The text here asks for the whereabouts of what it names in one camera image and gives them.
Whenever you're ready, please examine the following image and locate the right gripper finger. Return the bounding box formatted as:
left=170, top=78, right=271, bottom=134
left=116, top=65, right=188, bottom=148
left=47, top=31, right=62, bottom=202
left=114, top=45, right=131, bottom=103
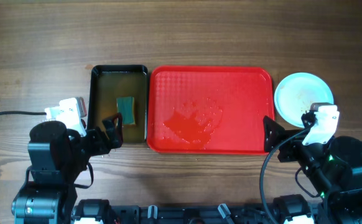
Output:
left=301, top=110, right=317, bottom=127
left=263, top=116, right=285, bottom=152

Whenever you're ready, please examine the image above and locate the green yellow sponge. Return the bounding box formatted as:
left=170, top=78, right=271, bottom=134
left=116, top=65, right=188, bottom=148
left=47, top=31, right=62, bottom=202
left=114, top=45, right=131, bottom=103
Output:
left=116, top=96, right=136, bottom=125

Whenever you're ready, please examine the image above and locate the white plate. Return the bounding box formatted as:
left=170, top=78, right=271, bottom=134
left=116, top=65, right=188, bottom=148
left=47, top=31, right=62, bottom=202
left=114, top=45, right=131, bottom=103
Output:
left=274, top=72, right=334, bottom=128

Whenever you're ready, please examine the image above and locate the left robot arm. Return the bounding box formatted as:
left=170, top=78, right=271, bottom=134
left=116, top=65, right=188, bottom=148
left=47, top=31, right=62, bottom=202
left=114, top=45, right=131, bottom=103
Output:
left=11, top=113, right=123, bottom=223

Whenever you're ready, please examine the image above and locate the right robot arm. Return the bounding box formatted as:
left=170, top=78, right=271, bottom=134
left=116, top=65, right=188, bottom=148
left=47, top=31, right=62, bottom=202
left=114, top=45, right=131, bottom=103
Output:
left=263, top=111, right=362, bottom=223

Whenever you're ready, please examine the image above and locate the black water basin tray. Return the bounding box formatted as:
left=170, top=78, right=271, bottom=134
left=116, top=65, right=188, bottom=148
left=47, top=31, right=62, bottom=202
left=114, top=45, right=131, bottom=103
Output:
left=87, top=65, right=149, bottom=144

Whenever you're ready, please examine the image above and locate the red plastic tray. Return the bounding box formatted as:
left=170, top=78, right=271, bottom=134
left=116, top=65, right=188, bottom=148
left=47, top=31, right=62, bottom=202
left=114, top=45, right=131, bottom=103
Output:
left=147, top=65, right=275, bottom=155

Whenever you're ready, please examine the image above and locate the left black cable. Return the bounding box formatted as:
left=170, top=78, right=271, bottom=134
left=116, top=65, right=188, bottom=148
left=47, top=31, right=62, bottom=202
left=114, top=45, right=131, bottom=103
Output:
left=0, top=110, right=47, bottom=123

